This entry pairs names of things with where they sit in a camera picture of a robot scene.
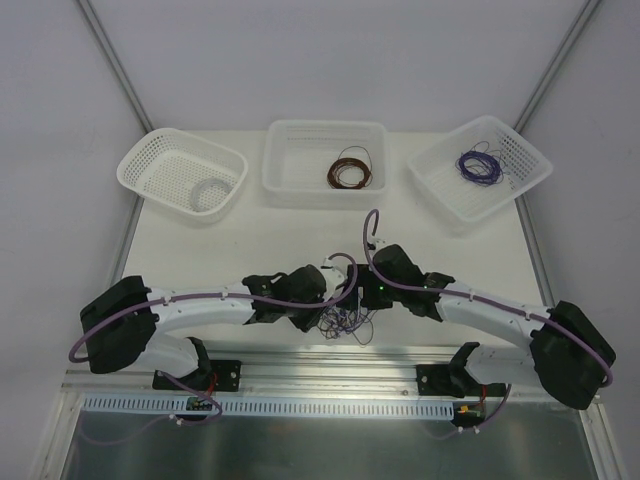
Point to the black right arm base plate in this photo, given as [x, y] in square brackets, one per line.
[430, 380]

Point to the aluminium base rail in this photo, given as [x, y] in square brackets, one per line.
[307, 371]

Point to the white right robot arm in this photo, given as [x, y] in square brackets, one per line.
[555, 348]

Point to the left aluminium corner post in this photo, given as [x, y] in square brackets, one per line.
[111, 57]

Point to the white slotted middle basket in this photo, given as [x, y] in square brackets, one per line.
[298, 155]

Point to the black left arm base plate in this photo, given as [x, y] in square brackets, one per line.
[214, 375]

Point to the white perforated right basket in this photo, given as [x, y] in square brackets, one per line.
[475, 170]

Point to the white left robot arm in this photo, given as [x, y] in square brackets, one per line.
[143, 338]

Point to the white slotted cable duct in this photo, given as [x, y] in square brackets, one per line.
[270, 407]

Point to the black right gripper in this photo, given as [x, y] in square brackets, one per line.
[354, 288]

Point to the aluminium corner post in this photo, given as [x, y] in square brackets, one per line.
[111, 57]
[569, 41]

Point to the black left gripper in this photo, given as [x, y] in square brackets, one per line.
[323, 304]

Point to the white perforated left basket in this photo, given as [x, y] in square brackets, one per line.
[185, 174]

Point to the right aluminium corner post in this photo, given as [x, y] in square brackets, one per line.
[569, 41]

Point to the white perforated basket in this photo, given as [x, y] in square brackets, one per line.
[185, 174]
[475, 170]

